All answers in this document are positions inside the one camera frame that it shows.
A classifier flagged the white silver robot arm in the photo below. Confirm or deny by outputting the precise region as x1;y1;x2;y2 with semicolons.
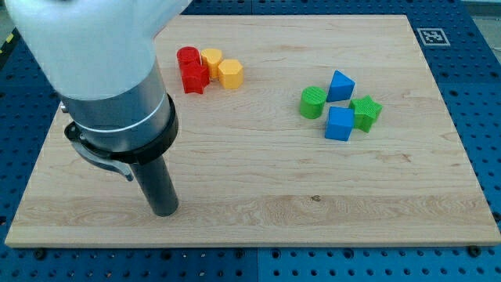
5;0;189;150

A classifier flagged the blue cube block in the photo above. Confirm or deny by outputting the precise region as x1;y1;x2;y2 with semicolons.
324;107;355;141

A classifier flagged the blue triangle block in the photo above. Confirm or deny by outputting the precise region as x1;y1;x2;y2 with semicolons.
326;70;355;102

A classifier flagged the wooden board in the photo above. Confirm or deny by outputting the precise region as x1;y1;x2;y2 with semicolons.
5;15;500;248

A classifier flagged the yellow hexagon block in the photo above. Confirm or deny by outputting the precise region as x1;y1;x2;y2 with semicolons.
218;59;244;89

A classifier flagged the green cylinder block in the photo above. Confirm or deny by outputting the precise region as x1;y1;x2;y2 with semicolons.
300;86;327;119

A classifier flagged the red star block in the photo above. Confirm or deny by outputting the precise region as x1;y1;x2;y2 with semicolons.
181;63;210;94

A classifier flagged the yellow heart block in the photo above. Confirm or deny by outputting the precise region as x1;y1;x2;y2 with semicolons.
200;49;223;79

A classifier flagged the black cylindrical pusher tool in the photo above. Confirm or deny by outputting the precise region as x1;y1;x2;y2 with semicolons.
130;156;178;217

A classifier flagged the red cylinder block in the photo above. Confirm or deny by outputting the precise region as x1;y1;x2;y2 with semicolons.
176;46;201;69

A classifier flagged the green star block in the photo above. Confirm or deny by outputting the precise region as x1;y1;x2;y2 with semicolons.
349;96;383;133

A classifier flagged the white fiducial marker tag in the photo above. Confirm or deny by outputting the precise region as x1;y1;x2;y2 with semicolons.
417;27;450;47

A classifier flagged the black clamp ring with lever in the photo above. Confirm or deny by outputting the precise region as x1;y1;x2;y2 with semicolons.
63;93;180;183

